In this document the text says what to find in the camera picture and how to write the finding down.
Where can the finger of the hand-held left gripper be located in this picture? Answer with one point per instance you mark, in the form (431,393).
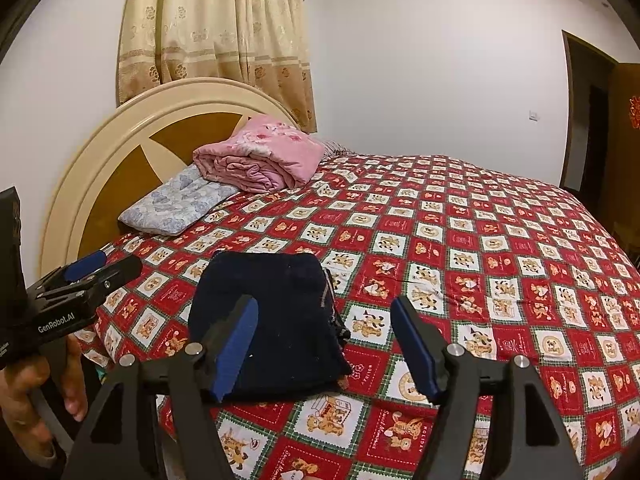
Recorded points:
(85,266)
(120,272)

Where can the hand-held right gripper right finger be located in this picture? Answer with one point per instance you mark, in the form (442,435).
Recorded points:
(415,355)

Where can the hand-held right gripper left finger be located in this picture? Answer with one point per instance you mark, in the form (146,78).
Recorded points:
(235,355)

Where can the navy patterned knit sweater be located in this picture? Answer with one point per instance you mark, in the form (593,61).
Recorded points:
(280,320)

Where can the person's left hand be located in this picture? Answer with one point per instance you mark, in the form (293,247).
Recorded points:
(20,400)

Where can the grey floral pillow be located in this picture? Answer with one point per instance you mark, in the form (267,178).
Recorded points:
(175,200)

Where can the red bear-print bedspread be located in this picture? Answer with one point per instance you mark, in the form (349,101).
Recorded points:
(475,260)

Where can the folded pink quilt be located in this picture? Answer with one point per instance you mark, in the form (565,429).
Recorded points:
(260,160)

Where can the grey striped cloth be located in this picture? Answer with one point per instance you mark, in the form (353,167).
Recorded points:
(337,149)

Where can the beige patterned curtain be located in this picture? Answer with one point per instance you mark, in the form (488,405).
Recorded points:
(215,25)

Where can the brown wooden door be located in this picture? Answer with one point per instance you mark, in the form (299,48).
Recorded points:
(627,170)

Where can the red paper door decoration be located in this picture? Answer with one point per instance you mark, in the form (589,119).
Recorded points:
(635,110)

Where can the cream wooden bed frame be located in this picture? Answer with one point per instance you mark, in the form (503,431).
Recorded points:
(100,160)

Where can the white wall switch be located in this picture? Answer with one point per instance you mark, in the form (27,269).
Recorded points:
(535,115)

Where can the dark wooden door frame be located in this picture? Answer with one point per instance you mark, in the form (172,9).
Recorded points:
(567,110)

